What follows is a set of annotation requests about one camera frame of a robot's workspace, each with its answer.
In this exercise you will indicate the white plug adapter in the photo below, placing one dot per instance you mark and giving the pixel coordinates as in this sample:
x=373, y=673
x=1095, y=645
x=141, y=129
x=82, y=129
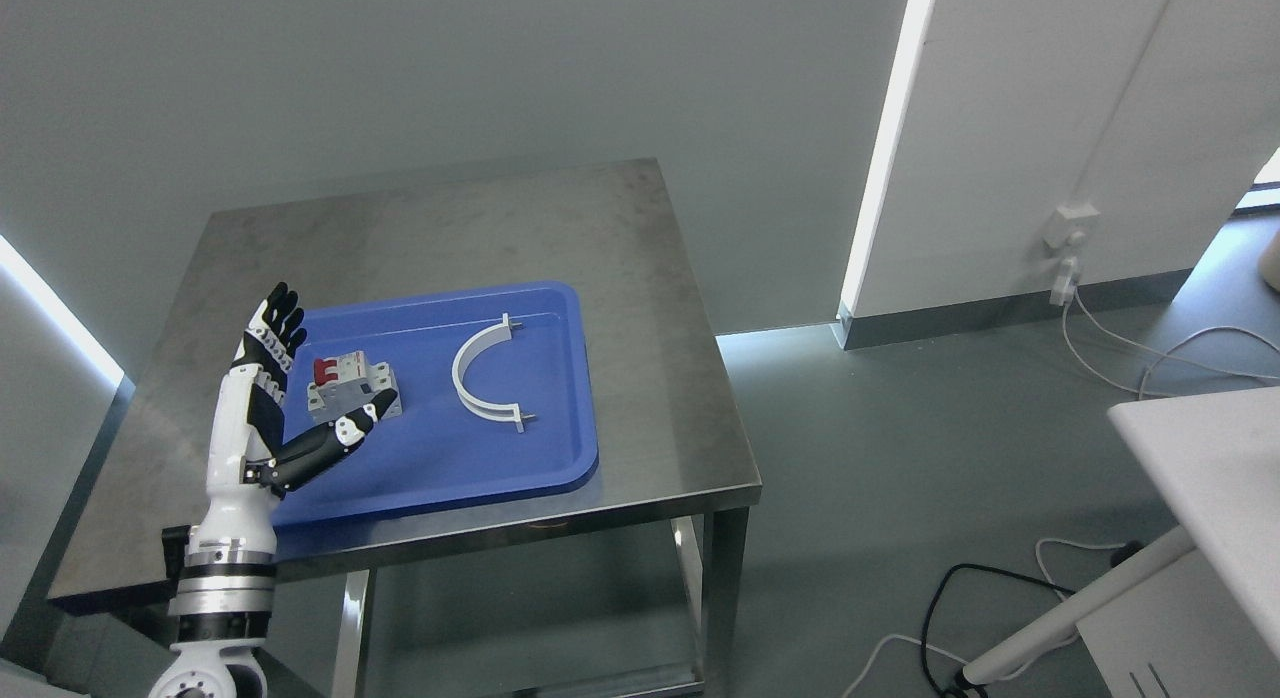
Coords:
x=1066, y=280

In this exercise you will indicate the white robot forearm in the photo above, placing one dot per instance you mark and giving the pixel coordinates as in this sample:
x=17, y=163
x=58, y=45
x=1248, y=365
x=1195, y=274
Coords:
x=223, y=603

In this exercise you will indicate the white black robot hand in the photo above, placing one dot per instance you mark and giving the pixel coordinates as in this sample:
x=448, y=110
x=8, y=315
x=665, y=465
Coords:
x=249, y=464

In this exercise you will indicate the white curved pipe clamp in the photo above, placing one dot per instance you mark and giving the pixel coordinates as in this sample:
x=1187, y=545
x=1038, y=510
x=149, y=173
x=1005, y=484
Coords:
x=474, y=376

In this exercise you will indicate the blue plastic tray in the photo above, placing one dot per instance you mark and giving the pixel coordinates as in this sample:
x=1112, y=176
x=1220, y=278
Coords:
x=435, y=455

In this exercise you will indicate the stainless steel table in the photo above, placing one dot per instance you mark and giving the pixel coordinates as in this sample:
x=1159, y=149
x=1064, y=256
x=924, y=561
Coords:
x=670, y=438

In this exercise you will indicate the white table with leg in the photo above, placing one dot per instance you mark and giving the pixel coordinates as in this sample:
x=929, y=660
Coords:
x=1196, y=612

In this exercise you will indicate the white wall socket box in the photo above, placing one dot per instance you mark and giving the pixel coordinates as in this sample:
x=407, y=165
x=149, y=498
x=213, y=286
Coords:
x=1070, y=226

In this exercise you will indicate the grey red circuit breaker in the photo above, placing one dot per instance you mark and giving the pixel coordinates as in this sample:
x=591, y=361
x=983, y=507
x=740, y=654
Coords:
x=344, y=382

